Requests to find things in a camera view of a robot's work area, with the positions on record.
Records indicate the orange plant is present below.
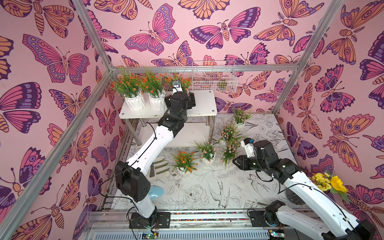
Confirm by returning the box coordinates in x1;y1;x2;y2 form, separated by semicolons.
162;74;192;93
113;66;146;111
143;70;167;112
171;151;198;178

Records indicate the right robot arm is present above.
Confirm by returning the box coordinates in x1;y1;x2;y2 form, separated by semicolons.
233;138;376;240

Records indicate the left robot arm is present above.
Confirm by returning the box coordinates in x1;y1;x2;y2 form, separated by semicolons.
115;91;196;228

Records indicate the white two-tier rack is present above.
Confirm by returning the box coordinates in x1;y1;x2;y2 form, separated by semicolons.
119;90;218;148

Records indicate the pink plant front right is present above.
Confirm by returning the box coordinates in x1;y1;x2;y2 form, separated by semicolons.
222;140;240;166

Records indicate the pink plant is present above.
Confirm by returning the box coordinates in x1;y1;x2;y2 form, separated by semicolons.
219;124;243;149
234;108;252;130
195;141;217;167
222;140;240;166

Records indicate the pink plant left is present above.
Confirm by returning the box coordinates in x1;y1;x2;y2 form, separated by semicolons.
195;141;217;167

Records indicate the pink plant far back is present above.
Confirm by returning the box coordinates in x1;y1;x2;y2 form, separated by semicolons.
234;108;252;130

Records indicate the yellow flower bouquet vase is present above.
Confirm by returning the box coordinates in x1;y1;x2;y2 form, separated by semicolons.
310;172;350;204

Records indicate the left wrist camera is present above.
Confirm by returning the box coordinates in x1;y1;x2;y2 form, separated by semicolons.
172;80;183;94

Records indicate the white wire basket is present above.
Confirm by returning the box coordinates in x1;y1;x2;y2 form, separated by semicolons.
191;60;238;94

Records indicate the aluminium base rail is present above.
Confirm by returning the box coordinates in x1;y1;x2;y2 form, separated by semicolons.
80;208;331;240

